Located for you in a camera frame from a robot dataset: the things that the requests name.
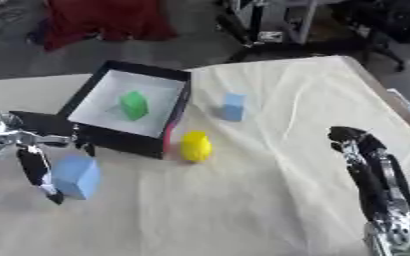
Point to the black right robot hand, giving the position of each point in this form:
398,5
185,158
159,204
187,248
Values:
373,173

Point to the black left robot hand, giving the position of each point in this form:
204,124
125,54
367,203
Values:
34,163

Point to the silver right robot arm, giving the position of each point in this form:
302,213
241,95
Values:
394,237

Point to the black box with white inside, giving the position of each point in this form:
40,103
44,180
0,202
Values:
127,106

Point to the large light blue block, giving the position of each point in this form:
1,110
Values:
76,176

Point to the green block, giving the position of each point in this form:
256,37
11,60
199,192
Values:
134,105

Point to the black office chair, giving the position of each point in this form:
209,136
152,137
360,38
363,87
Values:
383,23

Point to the small light blue block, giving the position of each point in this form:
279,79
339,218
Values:
233,106

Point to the red cloth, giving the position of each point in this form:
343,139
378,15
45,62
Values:
106,20

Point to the yellow toy lemon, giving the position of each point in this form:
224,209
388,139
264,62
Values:
195,146

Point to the white cart frame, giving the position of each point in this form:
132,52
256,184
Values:
290,20

